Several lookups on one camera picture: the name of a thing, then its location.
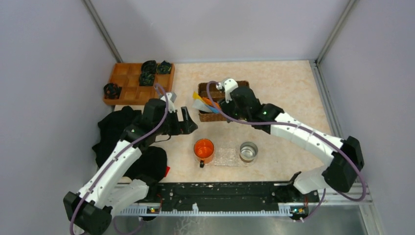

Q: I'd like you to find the white toothpaste tube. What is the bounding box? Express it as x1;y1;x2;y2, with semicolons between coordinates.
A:
192;99;212;113

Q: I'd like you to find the orange translucent plastic mug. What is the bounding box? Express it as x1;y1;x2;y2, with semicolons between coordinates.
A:
193;139;215;168

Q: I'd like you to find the brown wicker divided basket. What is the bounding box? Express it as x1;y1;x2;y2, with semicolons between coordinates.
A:
198;80;250;122

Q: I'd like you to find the metal cup orange base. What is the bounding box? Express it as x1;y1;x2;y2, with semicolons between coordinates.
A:
239;141;258;163

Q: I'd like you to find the clear textured plastic tray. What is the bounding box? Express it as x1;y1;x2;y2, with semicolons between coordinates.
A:
211;143;258;167

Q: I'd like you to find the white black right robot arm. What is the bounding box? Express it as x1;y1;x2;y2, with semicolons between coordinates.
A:
216;82;364;194

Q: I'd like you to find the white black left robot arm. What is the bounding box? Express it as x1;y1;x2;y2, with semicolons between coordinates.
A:
63;97;198;235

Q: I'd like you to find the blue toothbrush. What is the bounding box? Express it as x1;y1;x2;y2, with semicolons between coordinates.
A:
209;106;221;114

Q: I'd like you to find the yellow toothbrush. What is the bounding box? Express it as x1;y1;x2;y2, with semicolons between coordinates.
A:
192;92;204;102

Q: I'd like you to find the orange toothbrush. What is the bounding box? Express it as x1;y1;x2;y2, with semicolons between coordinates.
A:
202;97;221;110

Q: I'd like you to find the orange wooden compartment tray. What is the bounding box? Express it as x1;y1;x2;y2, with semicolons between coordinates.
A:
103;63;158;105

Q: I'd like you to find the black patterned rolled sock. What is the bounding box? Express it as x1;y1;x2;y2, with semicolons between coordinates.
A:
138;73;155;87

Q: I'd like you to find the black green rolled sock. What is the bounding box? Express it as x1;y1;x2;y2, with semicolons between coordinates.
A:
156;60;172;75

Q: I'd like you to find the black orange rolled sock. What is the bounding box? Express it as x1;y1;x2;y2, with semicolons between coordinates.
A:
103;83;122;99

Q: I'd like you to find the red small object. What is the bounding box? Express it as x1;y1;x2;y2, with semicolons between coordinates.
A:
164;166;170;177

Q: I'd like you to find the black cloth pile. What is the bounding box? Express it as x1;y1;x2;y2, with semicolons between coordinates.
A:
92;106;167;182

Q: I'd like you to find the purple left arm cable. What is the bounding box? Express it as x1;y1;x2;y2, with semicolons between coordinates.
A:
69;83;170;235

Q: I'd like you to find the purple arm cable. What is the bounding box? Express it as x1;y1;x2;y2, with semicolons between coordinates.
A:
206;81;368;223
69;83;170;235

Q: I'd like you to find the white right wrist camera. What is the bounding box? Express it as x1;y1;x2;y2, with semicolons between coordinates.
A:
216;78;239;100

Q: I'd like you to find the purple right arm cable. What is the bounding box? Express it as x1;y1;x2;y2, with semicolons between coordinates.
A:
206;81;368;223

